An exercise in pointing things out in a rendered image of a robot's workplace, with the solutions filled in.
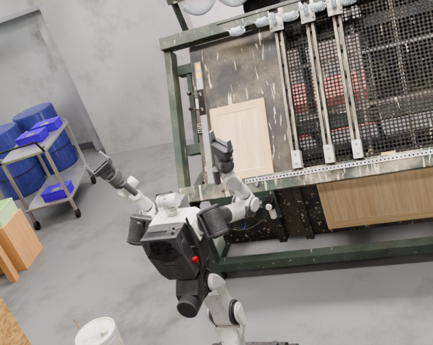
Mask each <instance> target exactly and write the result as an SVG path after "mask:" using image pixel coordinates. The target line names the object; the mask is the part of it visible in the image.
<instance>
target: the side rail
mask: <svg viewBox="0 0 433 345"><path fill-rule="evenodd" d="M164 59H165V66H166V78H167V85H168V97H169V104H170V116H171V123H172V135H173V143H174V155H175V162H176V174H177V181H178V187H179V188H187V187H191V182H190V175H189V164H188V157H187V154H186V148H185V146H186V139H185V127H184V120H183V108H182V101H181V89H180V83H179V76H178V73H177V66H178V64H177V58H176V54H175V53H173V52H171V51H166V52H164Z"/></svg>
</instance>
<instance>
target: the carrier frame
mask: <svg viewBox="0 0 433 345"><path fill-rule="evenodd" d="M199 185H204V177H203V171H201V172H200V174H199V176H198V178H197V180H196V181H195V183H194V185H193V186H199ZM274 193H275V196H276V200H277V202H278V206H279V208H280V212H281V215H282V218H275V219H267V220H264V221H263V222H261V223H260V224H259V225H257V226H255V227H253V228H251V229H247V230H244V231H235V230H232V229H230V231H229V232H228V233H227V234H226V235H223V236H222V237H220V238H219V240H218V243H217V245H216V246H215V244H214V241H213V239H211V240H208V241H209V248H210V253H209V259H210V262H209V267H210V269H211V272H212V273H213V274H218V275H219V276H221V277H222V278H223V280H225V278H226V276H227V274H226V272H229V271H237V270H252V269H260V268H275V267H283V266H297V265H305V264H320V263H328V262H336V261H350V260H358V259H373V258H381V257H395V256H403V255H418V254H426V253H433V236H431V237H424V238H411V239H404V240H391V241H384V242H371V243H364V244H351V245H344V246H331V247H323V248H311V249H304V250H296V251H283V252H277V253H264V254H256V255H244V256H236V257H226V256H227V254H228V251H229V248H230V247H231V244H236V243H242V242H254V241H261V240H273V239H279V240H280V242H287V240H288V238H290V237H297V236H303V235H305V236H306V238H307V240H311V239H315V234H322V233H334V232H340V231H351V230H358V229H370V228H376V227H388V226H395V225H407V224H412V223H419V222H431V221H433V217H432V218H421V219H414V220H403V221H397V222H386V223H379V224H372V225H361V226H355V227H344V228H337V229H328V225H327V222H326V217H325V215H324V211H323V207H322V203H321V200H320V197H319V192H318V190H317V186H316V185H313V186H305V187H300V188H292V189H286V190H278V191H274Z"/></svg>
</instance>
